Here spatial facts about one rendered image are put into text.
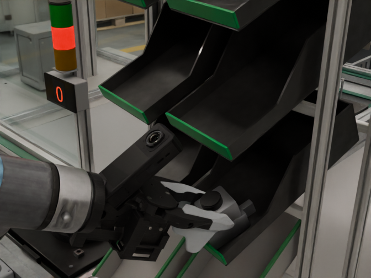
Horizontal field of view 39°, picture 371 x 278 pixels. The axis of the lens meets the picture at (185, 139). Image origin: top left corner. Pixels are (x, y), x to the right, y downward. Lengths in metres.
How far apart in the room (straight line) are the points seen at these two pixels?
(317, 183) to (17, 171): 0.39
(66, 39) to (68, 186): 0.68
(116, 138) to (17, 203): 1.27
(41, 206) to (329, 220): 0.99
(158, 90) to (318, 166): 0.26
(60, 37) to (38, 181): 0.69
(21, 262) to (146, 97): 0.51
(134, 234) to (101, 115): 1.39
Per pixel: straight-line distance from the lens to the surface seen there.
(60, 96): 1.27
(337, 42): 0.65
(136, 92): 0.80
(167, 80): 0.79
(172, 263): 0.88
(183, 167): 0.85
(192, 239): 0.68
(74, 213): 0.58
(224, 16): 0.58
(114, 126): 1.90
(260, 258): 0.85
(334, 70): 0.66
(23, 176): 0.56
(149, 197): 0.63
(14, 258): 1.16
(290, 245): 0.80
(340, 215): 1.46
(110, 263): 0.98
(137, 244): 0.64
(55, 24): 1.22
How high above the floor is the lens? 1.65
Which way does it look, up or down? 26 degrees down
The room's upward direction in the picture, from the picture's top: straight up
